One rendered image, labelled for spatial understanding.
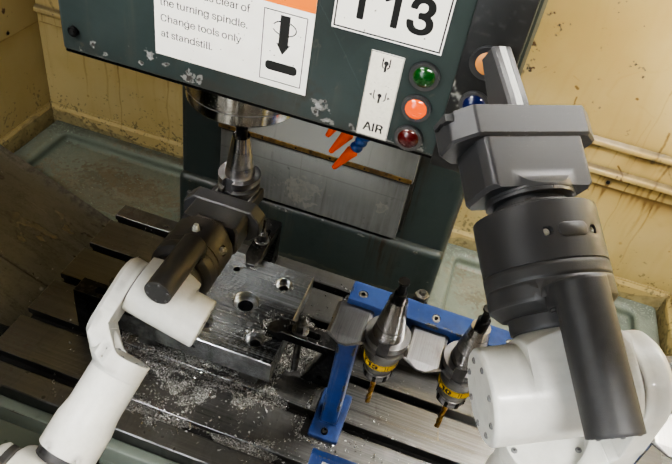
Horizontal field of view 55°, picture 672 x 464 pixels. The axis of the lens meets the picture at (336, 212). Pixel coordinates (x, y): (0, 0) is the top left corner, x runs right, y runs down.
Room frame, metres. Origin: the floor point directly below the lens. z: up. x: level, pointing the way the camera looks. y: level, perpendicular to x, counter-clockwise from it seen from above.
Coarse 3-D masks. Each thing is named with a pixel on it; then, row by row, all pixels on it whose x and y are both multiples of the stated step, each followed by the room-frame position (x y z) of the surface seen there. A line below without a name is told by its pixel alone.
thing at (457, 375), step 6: (456, 342) 0.59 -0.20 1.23; (450, 348) 0.58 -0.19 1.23; (444, 354) 0.56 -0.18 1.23; (450, 354) 0.57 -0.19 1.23; (444, 360) 0.56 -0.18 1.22; (450, 360) 0.56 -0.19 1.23; (444, 366) 0.55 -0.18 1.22; (450, 366) 0.55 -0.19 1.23; (444, 372) 0.55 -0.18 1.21; (450, 372) 0.54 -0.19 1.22; (456, 372) 0.54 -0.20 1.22; (462, 372) 0.54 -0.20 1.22; (444, 378) 0.54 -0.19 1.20; (450, 378) 0.55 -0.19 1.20; (456, 378) 0.54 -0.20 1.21; (462, 378) 0.54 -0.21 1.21; (462, 384) 0.53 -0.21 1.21
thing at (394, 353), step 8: (376, 320) 0.60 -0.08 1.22; (368, 328) 0.58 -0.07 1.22; (408, 328) 0.60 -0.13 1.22; (368, 336) 0.57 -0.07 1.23; (408, 336) 0.58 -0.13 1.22; (368, 344) 0.56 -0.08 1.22; (376, 344) 0.56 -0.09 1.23; (384, 344) 0.56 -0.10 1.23; (400, 344) 0.57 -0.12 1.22; (408, 344) 0.57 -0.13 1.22; (368, 352) 0.56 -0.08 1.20; (376, 352) 0.56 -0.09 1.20; (384, 352) 0.56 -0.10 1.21; (392, 352) 0.55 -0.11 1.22; (400, 352) 0.56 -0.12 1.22; (392, 360) 0.55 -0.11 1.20
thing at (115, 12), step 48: (96, 0) 0.57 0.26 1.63; (144, 0) 0.56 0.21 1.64; (96, 48) 0.57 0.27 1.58; (144, 48) 0.56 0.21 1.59; (336, 48) 0.53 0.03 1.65; (384, 48) 0.52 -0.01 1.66; (528, 48) 0.51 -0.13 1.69; (240, 96) 0.54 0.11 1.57; (288, 96) 0.54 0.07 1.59; (336, 96) 0.53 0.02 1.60; (432, 96) 0.51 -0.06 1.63; (384, 144) 0.52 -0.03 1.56; (432, 144) 0.51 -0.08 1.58
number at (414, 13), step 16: (384, 0) 0.52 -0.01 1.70; (400, 0) 0.52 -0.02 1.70; (416, 0) 0.52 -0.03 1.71; (432, 0) 0.51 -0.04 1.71; (384, 16) 0.52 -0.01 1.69; (400, 16) 0.52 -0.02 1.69; (416, 16) 0.52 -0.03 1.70; (432, 16) 0.51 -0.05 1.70; (384, 32) 0.52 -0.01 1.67; (400, 32) 0.52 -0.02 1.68; (416, 32) 0.52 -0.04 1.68; (432, 32) 0.51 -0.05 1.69
